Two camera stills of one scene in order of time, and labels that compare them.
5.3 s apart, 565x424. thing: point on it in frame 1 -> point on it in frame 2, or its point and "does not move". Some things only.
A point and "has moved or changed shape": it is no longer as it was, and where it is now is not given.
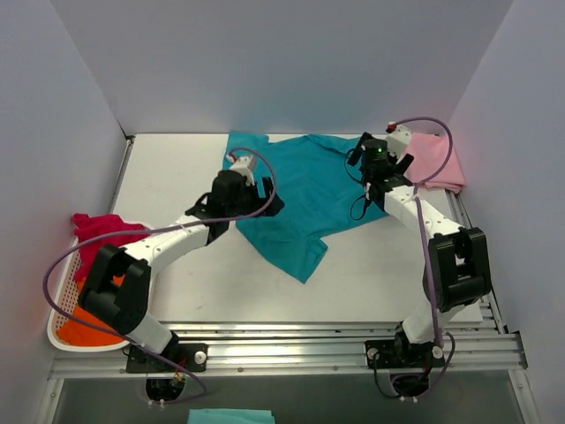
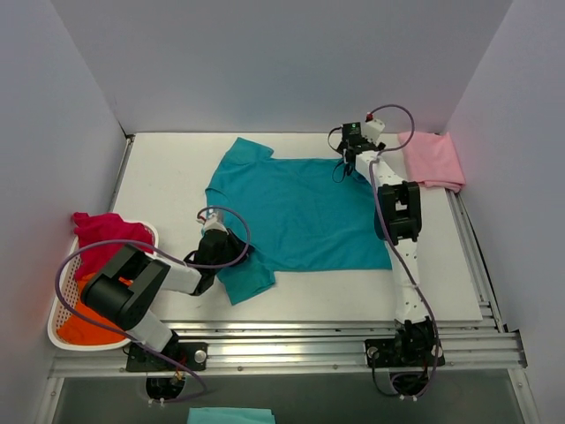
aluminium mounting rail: [235, 349] does not move
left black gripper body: [259, 194] -> [236, 248]
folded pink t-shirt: [430, 153] does not move
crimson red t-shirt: [86, 226] does not move
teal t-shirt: [321, 190] has moved or changed shape
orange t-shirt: [77, 334] does not move
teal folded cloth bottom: [229, 416] does not move
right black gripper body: [381, 160] -> [346, 158]
